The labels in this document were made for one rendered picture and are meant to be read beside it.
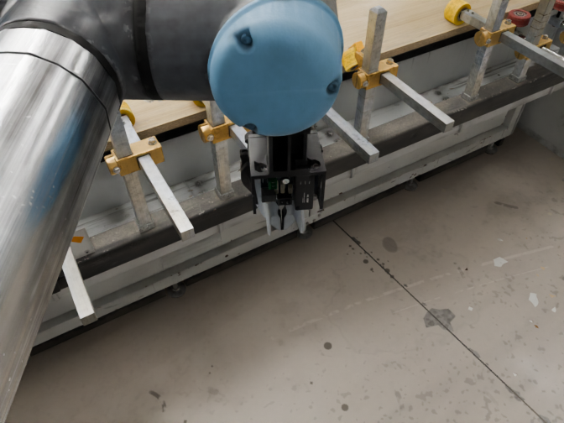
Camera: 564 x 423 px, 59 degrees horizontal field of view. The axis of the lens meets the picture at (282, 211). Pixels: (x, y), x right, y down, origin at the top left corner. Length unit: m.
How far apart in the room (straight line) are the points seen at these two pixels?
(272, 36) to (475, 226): 2.29
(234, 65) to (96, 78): 0.07
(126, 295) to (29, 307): 1.80
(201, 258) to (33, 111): 1.82
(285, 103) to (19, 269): 0.16
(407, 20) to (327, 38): 1.74
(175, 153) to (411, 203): 1.32
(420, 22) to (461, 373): 1.31
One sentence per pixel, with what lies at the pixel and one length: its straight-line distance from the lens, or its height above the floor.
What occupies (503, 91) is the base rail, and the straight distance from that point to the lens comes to 2.10.
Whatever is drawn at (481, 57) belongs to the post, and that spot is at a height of 0.88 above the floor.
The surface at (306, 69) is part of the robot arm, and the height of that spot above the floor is 1.63.
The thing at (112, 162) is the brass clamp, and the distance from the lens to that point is 1.28.
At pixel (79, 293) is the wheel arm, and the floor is 0.86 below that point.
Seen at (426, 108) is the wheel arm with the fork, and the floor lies 0.96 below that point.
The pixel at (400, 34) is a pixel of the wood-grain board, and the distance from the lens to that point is 1.91.
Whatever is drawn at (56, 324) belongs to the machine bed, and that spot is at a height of 0.17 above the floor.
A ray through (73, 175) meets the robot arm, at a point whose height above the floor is 1.61.
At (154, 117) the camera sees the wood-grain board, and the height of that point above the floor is 0.90.
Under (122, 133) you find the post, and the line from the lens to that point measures 1.24.
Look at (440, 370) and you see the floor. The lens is 2.04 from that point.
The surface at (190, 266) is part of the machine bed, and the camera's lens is 2.03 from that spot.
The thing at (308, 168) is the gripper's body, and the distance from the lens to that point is 0.48.
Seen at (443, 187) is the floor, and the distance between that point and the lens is 2.65.
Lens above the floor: 1.77
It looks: 47 degrees down
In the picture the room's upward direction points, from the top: straight up
